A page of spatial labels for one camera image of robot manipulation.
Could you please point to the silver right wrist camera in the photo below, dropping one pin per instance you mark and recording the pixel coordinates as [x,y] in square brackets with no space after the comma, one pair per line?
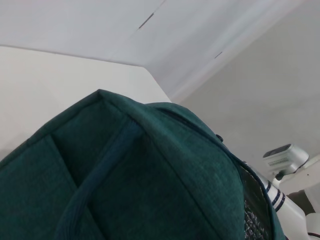
[285,156]

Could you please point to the dark teal insulated bag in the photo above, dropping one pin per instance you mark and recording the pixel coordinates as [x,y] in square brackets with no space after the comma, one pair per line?
[140,180]

